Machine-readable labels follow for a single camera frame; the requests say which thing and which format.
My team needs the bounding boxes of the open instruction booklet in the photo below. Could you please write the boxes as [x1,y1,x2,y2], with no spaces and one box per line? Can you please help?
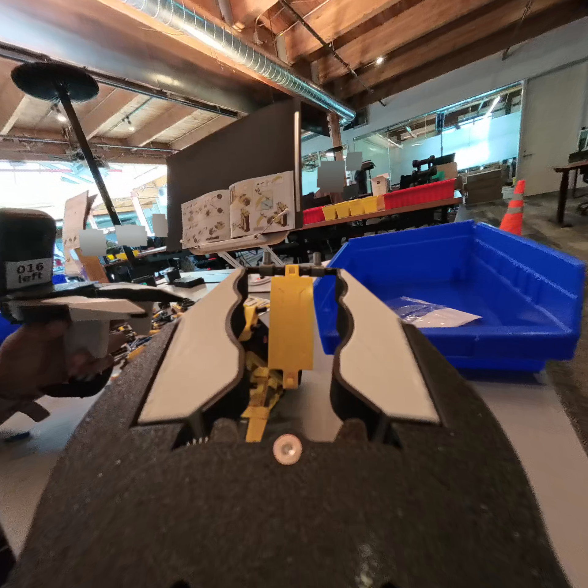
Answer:
[180,171,296,244]

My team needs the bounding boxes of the wooden desk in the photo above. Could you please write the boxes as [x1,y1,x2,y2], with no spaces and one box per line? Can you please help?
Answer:
[553,161,588,226]

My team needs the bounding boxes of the pile of toy building pieces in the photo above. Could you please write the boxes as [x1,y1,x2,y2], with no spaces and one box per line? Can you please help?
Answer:
[108,299,184,368]

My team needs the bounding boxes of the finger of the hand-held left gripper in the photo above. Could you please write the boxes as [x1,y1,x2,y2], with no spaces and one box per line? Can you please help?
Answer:
[39,296,154,322]
[94,281,187,305]

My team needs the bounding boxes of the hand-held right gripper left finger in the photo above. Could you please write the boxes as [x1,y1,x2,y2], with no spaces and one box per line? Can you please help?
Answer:
[136,268,246,439]

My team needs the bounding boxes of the yellow panel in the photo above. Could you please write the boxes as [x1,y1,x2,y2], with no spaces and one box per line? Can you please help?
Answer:
[246,252,341,390]

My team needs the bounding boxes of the black partition board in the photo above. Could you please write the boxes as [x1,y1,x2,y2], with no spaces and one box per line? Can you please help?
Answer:
[166,99,304,253]

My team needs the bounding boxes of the small black box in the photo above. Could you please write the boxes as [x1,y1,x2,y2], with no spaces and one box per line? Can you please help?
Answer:
[165,268,205,289]

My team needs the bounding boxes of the blue plastic storage bin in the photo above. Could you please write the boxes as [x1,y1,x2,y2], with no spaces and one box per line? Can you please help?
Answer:
[313,220,588,373]

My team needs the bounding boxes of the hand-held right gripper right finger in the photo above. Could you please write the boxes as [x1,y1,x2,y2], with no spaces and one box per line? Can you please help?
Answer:
[331,268,442,443]

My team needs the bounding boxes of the yellow toy vehicle model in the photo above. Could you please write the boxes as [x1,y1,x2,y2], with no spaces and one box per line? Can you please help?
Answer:
[236,299,304,444]

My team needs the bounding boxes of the long wooden table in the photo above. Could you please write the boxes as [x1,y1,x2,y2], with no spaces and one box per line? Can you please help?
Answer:
[294,190,464,239]

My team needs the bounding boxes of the silver ventilation duct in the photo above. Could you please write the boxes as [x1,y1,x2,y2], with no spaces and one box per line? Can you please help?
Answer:
[119,0,356,125]

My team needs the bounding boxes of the person's left hand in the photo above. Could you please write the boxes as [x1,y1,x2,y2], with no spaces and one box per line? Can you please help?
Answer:
[0,319,115,414]

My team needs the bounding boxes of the orange traffic cone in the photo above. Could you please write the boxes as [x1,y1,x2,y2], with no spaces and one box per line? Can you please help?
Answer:
[498,179,526,236]

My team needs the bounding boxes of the empty clear plastic bags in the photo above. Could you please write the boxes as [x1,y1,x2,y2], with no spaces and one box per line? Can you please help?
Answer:
[383,296,483,328]

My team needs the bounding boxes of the black machine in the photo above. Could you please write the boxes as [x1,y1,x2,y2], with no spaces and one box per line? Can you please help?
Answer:
[400,156,458,189]

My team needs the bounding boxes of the white book stand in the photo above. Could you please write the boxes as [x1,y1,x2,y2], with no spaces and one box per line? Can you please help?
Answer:
[181,209,295,267]

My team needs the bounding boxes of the brown cardboard panel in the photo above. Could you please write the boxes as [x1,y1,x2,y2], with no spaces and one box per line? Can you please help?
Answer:
[62,190,108,283]

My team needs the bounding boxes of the long red plastic bin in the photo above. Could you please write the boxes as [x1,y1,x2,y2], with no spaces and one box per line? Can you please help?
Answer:
[383,178,457,209]

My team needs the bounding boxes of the stack of cardboard boxes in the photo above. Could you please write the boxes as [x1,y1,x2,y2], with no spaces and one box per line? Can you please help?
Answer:
[462,168,520,203]

